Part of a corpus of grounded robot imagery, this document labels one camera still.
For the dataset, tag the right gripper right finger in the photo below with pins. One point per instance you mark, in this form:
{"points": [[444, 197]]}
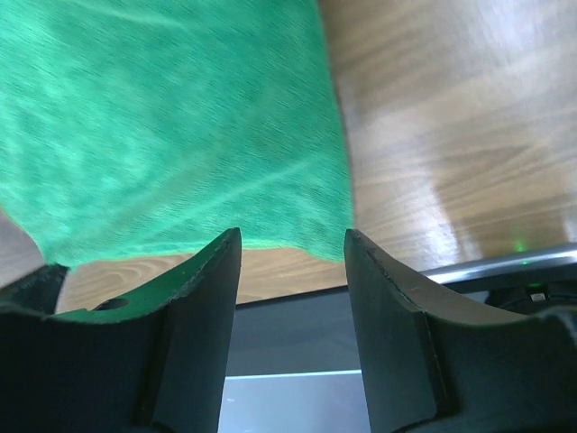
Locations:
{"points": [[433, 360]]}

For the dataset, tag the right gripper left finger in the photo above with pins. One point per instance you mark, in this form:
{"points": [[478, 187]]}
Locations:
{"points": [[150, 360]]}

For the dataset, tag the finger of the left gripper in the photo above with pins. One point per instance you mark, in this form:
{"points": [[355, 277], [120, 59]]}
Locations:
{"points": [[38, 291]]}

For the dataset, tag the green towel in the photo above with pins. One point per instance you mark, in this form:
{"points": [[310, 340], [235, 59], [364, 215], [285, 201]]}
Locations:
{"points": [[147, 128]]}

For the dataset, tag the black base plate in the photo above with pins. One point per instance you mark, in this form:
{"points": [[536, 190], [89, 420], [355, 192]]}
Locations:
{"points": [[304, 333]]}

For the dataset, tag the aluminium frame rail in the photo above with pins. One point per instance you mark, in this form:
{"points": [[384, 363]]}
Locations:
{"points": [[541, 258]]}

